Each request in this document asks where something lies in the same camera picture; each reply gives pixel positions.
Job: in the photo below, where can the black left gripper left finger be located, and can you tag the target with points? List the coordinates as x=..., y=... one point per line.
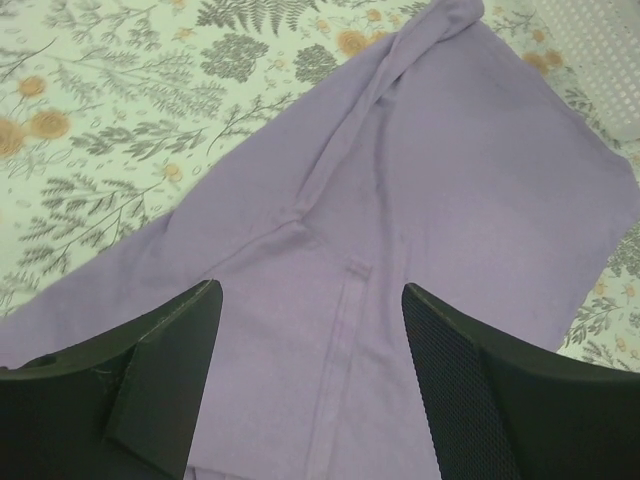
x=121, y=405

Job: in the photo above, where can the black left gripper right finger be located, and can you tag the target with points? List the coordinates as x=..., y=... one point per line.
x=501, y=408

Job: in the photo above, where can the purple t shirt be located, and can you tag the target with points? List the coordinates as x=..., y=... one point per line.
x=435, y=156

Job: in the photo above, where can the floral table mat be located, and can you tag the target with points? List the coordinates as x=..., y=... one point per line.
x=112, y=110

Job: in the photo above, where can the white plastic basket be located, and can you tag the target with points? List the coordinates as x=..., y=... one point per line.
x=600, y=40

